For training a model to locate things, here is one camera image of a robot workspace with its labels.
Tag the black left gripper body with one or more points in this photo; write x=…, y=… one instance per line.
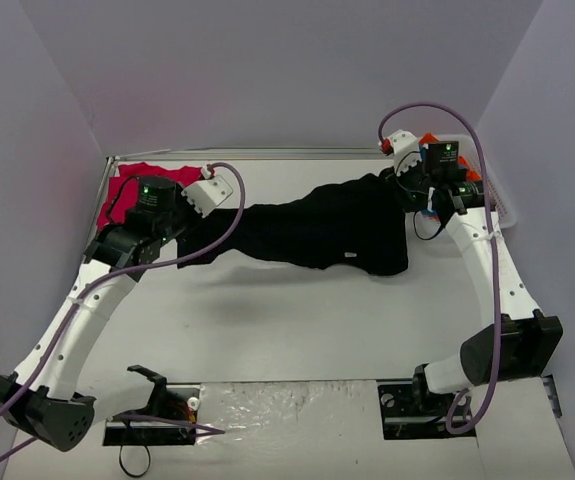
x=185, y=220

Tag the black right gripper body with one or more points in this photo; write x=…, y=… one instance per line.
x=404, y=181

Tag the black t-shirt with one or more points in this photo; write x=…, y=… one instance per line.
x=358, y=223

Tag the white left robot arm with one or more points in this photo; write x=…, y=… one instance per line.
x=39, y=397

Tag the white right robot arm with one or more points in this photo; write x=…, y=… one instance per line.
x=517, y=339

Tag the orange t-shirt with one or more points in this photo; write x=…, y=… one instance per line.
x=443, y=161

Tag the white plastic basket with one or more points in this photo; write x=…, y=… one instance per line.
x=468, y=159

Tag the red folded t-shirt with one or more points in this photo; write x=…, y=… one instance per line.
x=123, y=188

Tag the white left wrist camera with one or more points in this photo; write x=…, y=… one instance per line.
x=207, y=195

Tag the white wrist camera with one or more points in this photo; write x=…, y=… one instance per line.
x=207, y=195
x=406, y=151

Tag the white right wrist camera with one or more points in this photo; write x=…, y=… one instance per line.
x=406, y=151

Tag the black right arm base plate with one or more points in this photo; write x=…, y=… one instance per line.
x=403, y=418

